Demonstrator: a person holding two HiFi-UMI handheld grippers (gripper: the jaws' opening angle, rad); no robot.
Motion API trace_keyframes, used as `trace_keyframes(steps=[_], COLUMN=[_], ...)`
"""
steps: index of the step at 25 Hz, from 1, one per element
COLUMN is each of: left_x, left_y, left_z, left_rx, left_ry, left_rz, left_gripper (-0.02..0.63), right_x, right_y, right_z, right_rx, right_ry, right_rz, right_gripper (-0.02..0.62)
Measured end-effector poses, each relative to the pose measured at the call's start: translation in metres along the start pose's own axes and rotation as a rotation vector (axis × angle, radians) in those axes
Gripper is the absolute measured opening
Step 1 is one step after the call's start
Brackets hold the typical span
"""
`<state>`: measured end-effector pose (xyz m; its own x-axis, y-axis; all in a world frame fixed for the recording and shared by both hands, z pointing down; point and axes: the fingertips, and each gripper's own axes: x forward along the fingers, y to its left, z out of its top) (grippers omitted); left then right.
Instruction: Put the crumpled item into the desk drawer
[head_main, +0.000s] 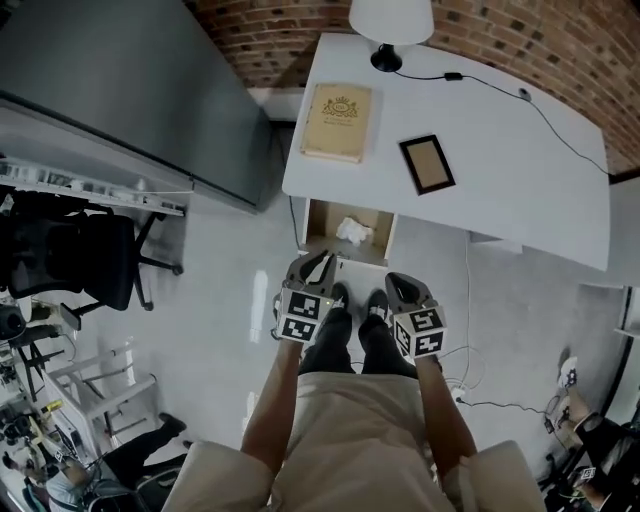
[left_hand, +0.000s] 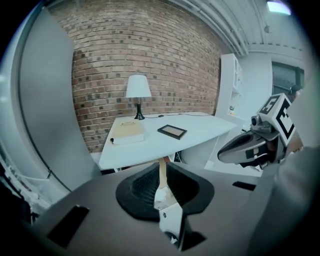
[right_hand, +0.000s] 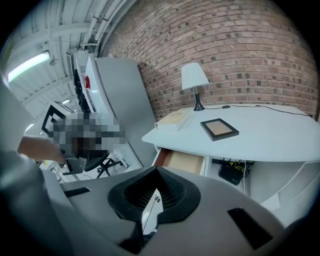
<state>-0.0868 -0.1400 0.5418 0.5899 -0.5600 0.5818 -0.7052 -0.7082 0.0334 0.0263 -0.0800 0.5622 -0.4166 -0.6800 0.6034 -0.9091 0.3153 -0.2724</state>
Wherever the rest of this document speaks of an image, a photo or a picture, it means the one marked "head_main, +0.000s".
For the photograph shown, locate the black picture frame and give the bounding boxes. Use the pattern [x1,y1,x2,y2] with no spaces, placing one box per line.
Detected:
[398,133,458,197]

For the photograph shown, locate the person's right forearm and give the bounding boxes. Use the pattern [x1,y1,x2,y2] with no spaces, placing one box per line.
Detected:
[416,353,479,469]

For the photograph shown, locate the person's right black shoe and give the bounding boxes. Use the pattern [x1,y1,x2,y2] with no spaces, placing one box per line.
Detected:
[366,288,392,321]

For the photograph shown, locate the person's beige shirt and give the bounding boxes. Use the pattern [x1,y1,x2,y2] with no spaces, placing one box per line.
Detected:
[163,370,547,512]

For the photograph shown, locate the black lamp cable with switch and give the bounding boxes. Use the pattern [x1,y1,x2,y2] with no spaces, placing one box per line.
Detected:
[393,68,612,176]

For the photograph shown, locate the wooden desk drawer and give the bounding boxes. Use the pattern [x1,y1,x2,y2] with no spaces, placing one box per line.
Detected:
[298,197,399,269]

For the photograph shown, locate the person's black shoe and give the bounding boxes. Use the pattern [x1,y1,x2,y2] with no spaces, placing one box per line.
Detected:
[366,288,392,321]
[329,282,351,312]

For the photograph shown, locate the black office chair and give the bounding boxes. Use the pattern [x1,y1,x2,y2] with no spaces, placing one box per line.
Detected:
[0,188,185,313]

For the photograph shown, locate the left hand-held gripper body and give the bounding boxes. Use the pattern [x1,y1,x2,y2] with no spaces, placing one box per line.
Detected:
[272,259,337,359]

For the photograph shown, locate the white floor cable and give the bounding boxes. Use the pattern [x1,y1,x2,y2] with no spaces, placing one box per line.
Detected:
[439,230,487,392]

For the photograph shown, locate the person's left black shoe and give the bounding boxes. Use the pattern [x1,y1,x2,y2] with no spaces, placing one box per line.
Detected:
[329,282,351,312]

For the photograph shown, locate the person's black trousers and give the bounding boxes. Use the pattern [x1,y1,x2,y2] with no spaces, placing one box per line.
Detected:
[298,306,420,377]

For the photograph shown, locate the white desk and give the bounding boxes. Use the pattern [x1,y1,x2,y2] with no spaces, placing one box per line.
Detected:
[281,32,614,274]

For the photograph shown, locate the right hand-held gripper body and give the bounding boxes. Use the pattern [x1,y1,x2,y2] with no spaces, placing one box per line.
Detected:
[387,287,447,361]

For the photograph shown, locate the white metal rack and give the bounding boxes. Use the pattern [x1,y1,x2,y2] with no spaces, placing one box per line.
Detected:
[43,343,162,447]

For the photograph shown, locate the cluttered white workbench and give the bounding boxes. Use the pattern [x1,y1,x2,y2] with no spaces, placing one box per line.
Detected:
[0,154,195,219]

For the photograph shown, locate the grey cabinet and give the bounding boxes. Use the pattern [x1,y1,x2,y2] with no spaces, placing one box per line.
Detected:
[0,0,274,215]

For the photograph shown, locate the person's left forearm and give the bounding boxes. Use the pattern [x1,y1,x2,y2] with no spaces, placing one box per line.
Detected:
[241,343,307,467]

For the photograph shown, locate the black floor cable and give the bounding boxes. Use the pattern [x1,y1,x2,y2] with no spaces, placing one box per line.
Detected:
[462,397,551,416]

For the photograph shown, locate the tan hardcover book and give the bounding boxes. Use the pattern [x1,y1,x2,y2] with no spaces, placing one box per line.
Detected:
[298,82,374,165]

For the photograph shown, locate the white shade table lamp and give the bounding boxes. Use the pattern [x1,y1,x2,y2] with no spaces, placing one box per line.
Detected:
[347,0,435,73]

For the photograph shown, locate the white paper item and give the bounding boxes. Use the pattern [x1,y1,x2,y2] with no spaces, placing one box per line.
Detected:
[335,215,374,247]

